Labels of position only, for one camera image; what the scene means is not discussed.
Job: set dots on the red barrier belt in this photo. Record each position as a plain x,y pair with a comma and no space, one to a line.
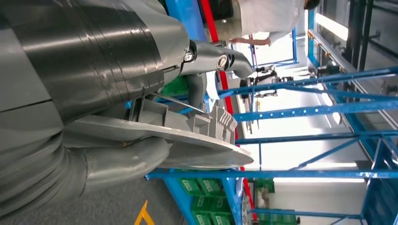
210,18

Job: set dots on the person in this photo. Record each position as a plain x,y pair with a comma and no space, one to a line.
267,15

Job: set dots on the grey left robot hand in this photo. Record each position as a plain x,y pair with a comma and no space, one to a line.
77,56

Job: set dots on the green plastic crate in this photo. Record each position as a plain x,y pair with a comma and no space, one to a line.
205,198
273,219
175,88

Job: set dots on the ceiling light panel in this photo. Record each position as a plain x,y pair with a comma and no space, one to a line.
331,26

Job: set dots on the blue metal shelf rack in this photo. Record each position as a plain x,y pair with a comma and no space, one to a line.
280,174
311,110

